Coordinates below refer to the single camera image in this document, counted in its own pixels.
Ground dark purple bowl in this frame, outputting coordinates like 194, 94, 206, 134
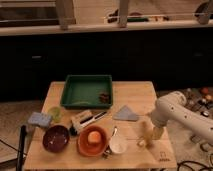
42, 125, 69, 153

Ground green plastic tray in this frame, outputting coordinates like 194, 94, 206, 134
60, 75, 113, 109

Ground orange fruit in bowl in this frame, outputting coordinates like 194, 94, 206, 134
88, 131, 101, 144

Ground blue sponge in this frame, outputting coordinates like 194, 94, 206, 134
28, 112, 52, 127

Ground orange bowl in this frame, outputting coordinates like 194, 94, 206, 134
77, 125, 108, 157

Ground brown item in tray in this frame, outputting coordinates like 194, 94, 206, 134
99, 93, 110, 103

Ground metal spoon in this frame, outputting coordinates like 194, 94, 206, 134
111, 126, 118, 137

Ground wooden railing shelf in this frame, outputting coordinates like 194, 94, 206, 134
0, 0, 213, 36

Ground black handled knife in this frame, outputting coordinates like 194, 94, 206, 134
80, 111, 107, 127

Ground green small cup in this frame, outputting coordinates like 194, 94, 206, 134
48, 107, 61, 123

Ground white knife block box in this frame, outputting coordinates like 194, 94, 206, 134
70, 110, 93, 135

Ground black stand pole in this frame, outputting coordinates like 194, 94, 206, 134
16, 125, 27, 171

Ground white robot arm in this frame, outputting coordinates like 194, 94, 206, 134
150, 91, 213, 143

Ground grey triangular cloth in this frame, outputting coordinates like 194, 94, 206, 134
113, 105, 139, 121

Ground white cup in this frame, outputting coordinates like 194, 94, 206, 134
109, 135, 127, 154

